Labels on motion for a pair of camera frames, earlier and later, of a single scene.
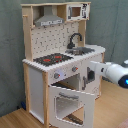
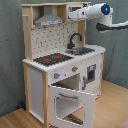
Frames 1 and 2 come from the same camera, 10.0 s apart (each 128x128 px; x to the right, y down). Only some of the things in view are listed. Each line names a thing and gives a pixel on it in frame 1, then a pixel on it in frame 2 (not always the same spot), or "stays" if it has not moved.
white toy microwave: (79, 11) stays
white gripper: (100, 68) -> (80, 13)
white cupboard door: (90, 82) stays
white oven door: (70, 108) stays
